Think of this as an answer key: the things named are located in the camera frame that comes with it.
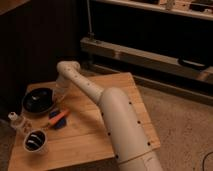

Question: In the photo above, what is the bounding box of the black handle on beam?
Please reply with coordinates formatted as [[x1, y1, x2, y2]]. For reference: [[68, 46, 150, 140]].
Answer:
[[177, 59, 210, 70]]

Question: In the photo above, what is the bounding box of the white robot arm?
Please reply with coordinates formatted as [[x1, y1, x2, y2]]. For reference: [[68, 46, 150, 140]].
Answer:
[[54, 61, 163, 171]]

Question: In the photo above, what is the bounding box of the clear plastic bottle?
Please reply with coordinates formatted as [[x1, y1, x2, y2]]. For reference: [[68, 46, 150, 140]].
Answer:
[[8, 112, 32, 135]]

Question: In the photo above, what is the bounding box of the black ceramic bowl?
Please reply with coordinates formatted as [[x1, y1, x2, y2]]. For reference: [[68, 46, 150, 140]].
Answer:
[[22, 87, 54, 114]]

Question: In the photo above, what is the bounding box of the metal pole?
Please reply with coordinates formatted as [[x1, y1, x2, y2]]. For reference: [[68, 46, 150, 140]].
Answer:
[[86, 0, 94, 41]]

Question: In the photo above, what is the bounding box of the white cup with dark contents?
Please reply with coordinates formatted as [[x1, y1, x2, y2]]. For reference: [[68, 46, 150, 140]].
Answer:
[[23, 130, 48, 155]]

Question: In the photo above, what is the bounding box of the blue sponge lower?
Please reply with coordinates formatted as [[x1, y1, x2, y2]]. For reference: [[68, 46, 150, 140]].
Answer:
[[54, 118, 66, 129]]

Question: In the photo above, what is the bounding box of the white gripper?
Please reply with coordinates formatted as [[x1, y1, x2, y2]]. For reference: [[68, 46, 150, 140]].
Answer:
[[53, 75, 70, 104]]

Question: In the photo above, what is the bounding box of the wooden low table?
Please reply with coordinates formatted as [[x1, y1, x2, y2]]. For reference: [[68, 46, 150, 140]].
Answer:
[[8, 73, 160, 171]]

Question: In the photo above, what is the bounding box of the upper wooden shelf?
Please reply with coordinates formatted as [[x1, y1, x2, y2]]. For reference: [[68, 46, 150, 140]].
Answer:
[[93, 0, 213, 21]]

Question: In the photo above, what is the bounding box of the long wooden bench beam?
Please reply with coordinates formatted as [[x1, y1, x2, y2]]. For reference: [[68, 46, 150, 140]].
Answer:
[[80, 37, 213, 84]]

